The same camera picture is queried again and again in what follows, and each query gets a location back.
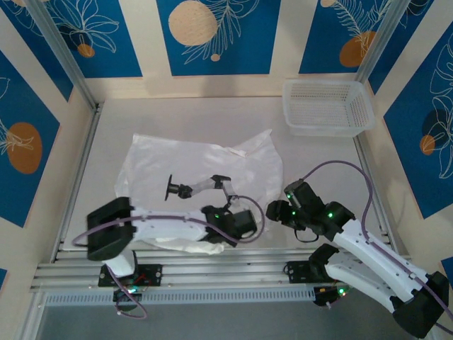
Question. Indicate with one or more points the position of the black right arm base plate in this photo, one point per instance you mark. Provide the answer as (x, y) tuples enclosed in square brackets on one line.
[(297, 271)]

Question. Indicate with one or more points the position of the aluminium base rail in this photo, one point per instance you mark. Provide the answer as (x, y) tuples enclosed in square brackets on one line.
[(219, 269)]

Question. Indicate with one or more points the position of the white perforated plastic basket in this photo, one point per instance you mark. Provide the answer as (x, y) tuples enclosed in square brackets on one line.
[(325, 106)]

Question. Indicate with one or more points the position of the aluminium frame post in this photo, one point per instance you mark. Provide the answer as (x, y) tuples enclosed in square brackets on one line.
[(63, 53), (381, 42)]

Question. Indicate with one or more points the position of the aluminium frame leg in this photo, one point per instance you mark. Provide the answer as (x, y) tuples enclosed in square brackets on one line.
[(33, 318)]

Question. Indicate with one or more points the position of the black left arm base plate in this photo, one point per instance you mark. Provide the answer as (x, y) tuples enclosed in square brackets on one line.
[(155, 274)]

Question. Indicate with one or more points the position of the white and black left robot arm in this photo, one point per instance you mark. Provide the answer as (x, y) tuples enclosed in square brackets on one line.
[(166, 226)]

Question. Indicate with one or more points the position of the white t-shirt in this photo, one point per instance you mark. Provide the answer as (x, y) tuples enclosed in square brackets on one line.
[(170, 163)]

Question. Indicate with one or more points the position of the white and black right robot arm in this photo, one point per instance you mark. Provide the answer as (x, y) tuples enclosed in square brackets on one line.
[(375, 262)]

